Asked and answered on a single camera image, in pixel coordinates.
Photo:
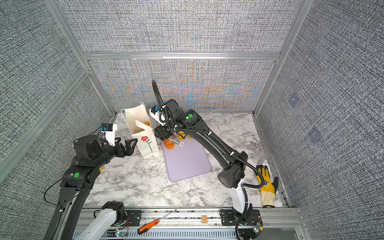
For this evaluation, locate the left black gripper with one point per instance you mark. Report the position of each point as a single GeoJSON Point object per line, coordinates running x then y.
{"type": "Point", "coordinates": [129, 150]}

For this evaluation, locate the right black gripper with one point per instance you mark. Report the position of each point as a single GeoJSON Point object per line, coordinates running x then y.
{"type": "Point", "coordinates": [161, 132]}

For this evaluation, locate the small striped roll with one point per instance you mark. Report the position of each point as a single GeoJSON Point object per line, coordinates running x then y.
{"type": "Point", "coordinates": [181, 135]}

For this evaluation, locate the white paper bag with flower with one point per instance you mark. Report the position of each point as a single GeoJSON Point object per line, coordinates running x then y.
{"type": "Point", "coordinates": [147, 142]}

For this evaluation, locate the steel tongs with white tips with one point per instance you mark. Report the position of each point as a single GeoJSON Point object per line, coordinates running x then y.
{"type": "Point", "coordinates": [148, 128]}

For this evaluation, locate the yellow object behind right arm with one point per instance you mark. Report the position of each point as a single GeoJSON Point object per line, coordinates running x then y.
{"type": "Point", "coordinates": [268, 191]}

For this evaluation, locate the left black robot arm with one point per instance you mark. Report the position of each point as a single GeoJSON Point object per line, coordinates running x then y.
{"type": "Point", "coordinates": [92, 153]}

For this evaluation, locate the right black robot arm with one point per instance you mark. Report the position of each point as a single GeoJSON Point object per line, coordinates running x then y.
{"type": "Point", "coordinates": [232, 161]}

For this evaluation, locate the dark orange triangular pastry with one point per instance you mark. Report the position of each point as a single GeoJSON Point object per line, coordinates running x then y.
{"type": "Point", "coordinates": [169, 144]}

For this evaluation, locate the lilac plastic tray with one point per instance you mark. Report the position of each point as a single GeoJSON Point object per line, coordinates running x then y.
{"type": "Point", "coordinates": [187, 161]}

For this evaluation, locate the small orange square object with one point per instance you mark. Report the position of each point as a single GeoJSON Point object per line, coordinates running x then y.
{"type": "Point", "coordinates": [204, 219]}

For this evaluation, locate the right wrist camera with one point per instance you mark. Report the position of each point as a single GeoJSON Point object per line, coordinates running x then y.
{"type": "Point", "coordinates": [157, 114]}

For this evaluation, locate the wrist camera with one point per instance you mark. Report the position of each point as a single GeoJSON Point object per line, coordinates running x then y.
{"type": "Point", "coordinates": [157, 114]}
{"type": "Point", "coordinates": [109, 130]}

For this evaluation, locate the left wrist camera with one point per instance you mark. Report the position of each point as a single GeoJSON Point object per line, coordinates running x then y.
{"type": "Point", "coordinates": [109, 130]}

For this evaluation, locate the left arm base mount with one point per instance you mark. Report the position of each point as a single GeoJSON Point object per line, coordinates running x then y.
{"type": "Point", "coordinates": [122, 218]}

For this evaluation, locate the orange handled screwdriver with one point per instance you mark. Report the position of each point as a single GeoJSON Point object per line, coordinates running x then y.
{"type": "Point", "coordinates": [145, 228]}

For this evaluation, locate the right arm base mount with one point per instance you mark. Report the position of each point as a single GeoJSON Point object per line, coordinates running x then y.
{"type": "Point", "coordinates": [249, 228]}

